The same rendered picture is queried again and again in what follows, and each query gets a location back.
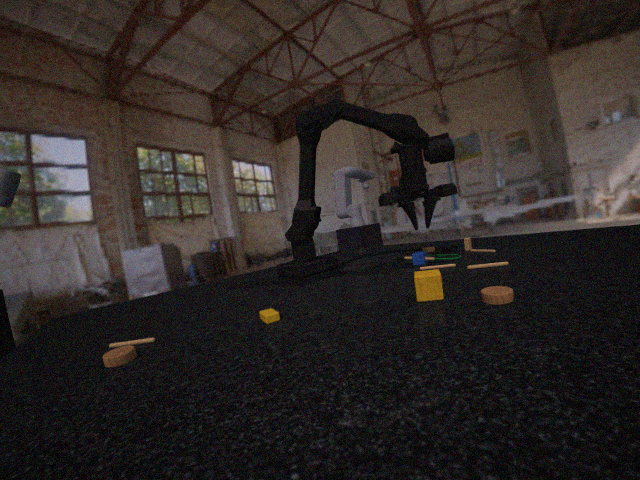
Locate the yellow cube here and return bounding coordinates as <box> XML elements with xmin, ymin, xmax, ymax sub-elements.
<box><xmin>414</xmin><ymin>269</ymin><xmax>444</xmax><ymax>302</ymax></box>

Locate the small yellow block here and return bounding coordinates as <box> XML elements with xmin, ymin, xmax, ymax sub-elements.
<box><xmin>259</xmin><ymin>309</ymin><xmax>280</xmax><ymax>324</ymax></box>

